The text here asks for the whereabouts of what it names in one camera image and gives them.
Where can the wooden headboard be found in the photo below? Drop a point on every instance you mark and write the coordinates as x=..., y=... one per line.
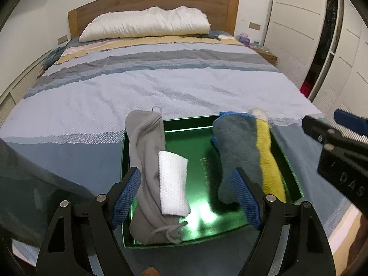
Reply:
x=115, y=8

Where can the yellow fleece cloth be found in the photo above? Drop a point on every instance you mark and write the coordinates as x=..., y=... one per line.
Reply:
x=268, y=164

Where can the striped bedspread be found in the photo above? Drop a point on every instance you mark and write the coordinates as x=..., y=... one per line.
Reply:
x=158, y=86

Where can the white wardrobe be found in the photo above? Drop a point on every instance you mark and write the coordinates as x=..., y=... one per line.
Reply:
x=299, y=26

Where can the teal towel with blue trim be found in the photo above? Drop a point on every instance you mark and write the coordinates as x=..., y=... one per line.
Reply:
x=235, y=149

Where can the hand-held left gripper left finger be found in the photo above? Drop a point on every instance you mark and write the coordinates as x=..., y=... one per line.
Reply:
x=126, y=198

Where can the white textured towel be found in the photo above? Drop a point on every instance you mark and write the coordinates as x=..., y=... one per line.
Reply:
x=174, y=181

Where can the wooden nightstand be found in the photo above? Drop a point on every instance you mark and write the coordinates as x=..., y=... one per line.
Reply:
x=267, y=55

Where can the white louvered panel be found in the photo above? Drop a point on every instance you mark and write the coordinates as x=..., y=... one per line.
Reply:
x=23, y=83

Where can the green tray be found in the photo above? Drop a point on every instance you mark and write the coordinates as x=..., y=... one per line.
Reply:
x=204, y=172

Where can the wall switch plate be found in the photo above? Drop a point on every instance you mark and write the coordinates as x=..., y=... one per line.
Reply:
x=254, y=26
x=62, y=39

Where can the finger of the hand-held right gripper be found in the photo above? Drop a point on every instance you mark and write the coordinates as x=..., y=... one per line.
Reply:
x=350, y=122
x=319, y=129

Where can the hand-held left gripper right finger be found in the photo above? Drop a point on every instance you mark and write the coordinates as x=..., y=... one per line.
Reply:
x=245, y=198

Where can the white pillow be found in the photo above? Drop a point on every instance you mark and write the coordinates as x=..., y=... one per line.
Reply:
x=149, y=24

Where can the teal knitted cloth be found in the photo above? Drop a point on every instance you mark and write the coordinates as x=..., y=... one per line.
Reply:
x=54, y=56

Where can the dark grey cloth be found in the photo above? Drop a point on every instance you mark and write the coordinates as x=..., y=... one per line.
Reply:
x=31, y=184

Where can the purple container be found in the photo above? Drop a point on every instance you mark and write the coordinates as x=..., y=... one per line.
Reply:
x=243, y=38

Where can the grey fleece cloth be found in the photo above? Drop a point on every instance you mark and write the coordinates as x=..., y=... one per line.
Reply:
x=146, y=149

